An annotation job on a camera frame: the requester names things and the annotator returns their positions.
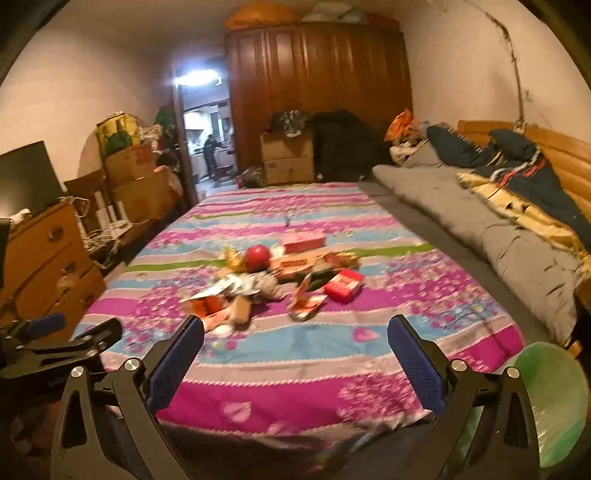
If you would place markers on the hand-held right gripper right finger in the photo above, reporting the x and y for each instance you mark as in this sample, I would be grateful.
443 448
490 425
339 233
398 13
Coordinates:
415 364

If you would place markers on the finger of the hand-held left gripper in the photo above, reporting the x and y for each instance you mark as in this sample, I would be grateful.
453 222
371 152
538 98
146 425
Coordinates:
97 334
46 323

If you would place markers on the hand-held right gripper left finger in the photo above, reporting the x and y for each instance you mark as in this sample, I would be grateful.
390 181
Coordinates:
178 360

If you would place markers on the orange carton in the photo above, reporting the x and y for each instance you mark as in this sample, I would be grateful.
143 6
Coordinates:
210 307

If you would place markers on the white paper carton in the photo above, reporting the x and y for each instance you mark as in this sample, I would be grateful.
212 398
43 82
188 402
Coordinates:
214 290

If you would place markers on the red box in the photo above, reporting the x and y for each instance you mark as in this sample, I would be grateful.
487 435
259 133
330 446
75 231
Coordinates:
344 286

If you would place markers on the orange white torn wrapper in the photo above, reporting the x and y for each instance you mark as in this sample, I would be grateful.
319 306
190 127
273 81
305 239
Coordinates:
307 304

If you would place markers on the green plastic bin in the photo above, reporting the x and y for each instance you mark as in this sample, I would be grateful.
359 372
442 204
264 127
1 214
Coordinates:
554 406

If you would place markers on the wooden dresser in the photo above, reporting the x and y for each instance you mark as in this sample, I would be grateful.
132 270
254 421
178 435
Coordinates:
41 258

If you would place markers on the white round lid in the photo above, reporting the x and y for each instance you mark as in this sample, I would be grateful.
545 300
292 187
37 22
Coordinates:
224 330

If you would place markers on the black television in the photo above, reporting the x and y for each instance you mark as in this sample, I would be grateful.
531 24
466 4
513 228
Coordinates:
27 177

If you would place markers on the tan paper roll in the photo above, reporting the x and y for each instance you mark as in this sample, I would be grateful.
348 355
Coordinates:
240 311

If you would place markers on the striped floral bedsheet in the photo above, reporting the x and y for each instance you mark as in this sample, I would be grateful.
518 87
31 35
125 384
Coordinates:
323 346

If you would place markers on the silver wrapper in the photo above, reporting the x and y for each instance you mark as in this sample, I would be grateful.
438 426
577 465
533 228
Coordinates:
244 282

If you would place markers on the white tubes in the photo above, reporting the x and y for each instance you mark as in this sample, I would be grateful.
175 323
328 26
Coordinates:
104 210

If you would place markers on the yellow wrapper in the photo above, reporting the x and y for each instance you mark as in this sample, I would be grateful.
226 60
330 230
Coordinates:
234 259

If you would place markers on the green wrapper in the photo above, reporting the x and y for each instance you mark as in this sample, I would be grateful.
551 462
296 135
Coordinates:
318 278

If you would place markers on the dark grey mattress sheet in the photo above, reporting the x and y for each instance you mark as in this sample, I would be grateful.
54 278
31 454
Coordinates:
429 230

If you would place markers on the large cardboard box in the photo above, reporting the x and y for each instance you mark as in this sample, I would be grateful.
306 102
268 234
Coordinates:
143 196

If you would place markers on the small white object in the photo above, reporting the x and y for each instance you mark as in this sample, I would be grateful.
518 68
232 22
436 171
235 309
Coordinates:
277 251

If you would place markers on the grey quilt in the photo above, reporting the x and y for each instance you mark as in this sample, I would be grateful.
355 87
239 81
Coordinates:
489 230

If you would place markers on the green yellow box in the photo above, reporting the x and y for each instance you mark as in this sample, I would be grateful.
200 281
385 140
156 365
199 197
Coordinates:
115 134

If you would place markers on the pink box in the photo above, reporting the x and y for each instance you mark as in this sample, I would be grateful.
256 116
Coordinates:
302 241

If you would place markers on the yellow patterned blanket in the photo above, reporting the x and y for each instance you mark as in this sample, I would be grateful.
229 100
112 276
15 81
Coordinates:
517 203

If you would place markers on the green bag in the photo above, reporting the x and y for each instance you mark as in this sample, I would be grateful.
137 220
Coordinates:
165 119

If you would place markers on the white cloth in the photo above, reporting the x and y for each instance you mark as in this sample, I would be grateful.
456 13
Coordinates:
406 150

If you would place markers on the black clothes pile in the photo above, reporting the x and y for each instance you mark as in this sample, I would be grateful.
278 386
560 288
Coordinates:
346 143

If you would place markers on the navy patterned blanket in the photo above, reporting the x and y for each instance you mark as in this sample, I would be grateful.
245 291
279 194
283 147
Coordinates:
526 157

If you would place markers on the orange plastic bag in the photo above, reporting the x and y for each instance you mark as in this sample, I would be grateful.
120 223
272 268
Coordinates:
400 124

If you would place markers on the ceiling light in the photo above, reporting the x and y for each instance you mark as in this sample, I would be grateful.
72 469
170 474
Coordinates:
198 77

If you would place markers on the camouflage bag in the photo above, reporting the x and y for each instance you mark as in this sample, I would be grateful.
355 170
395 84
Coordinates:
291 122

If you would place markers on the wooden wardrobe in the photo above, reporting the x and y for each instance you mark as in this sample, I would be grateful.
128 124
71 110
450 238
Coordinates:
323 78

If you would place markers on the orange bundle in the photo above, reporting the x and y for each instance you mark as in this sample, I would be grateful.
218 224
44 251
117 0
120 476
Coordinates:
261 16

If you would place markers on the grey bundle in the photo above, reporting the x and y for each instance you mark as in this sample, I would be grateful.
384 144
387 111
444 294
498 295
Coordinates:
337 14

